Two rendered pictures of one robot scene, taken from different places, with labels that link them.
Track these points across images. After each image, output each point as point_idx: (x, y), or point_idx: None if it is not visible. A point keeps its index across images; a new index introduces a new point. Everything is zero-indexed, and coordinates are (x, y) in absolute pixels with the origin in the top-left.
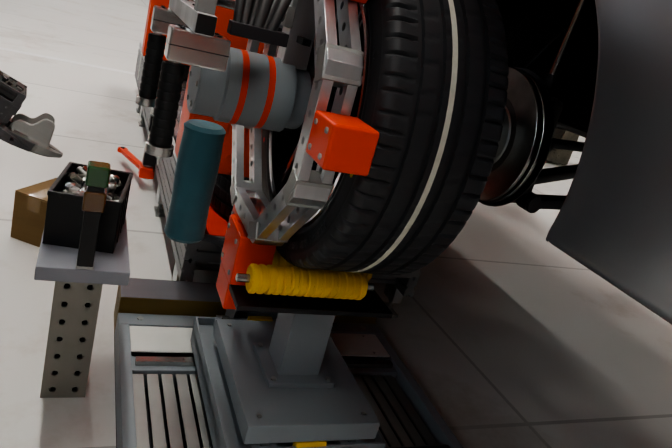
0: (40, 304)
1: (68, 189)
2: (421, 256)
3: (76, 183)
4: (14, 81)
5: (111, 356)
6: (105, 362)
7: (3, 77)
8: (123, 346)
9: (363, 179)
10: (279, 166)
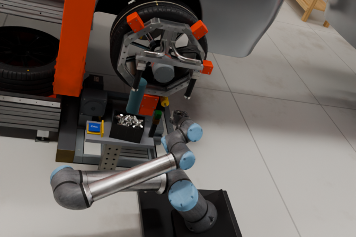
0: (46, 184)
1: (139, 126)
2: None
3: (128, 125)
4: (176, 111)
5: (87, 165)
6: (90, 167)
7: (184, 111)
8: (98, 156)
9: None
10: (132, 72)
